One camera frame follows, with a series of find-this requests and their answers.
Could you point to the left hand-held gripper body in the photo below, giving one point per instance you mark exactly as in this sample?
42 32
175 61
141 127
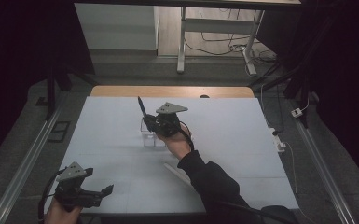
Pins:
71 172

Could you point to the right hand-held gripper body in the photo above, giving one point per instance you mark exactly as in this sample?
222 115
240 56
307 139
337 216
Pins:
169 108

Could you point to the clear plastic organizer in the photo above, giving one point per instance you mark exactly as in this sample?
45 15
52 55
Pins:
149 140

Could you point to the white pen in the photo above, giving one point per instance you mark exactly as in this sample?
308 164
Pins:
175 171

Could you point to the person's right hand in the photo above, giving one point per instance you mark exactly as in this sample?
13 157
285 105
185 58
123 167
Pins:
177 144

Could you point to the person's left hand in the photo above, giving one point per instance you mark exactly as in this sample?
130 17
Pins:
60 214

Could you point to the white table cover sheet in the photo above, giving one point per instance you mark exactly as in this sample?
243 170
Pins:
230 130

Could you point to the black stand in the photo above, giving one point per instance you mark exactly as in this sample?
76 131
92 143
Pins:
304 93
50 93

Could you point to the white power strip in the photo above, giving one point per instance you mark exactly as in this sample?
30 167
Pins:
278 141

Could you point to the white plug adapter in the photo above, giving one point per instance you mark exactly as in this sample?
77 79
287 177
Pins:
296 113

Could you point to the aluminium floor rail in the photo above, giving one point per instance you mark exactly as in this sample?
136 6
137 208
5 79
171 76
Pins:
24 168
323 174

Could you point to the white desk frame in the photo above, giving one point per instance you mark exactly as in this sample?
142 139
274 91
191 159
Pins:
214 25

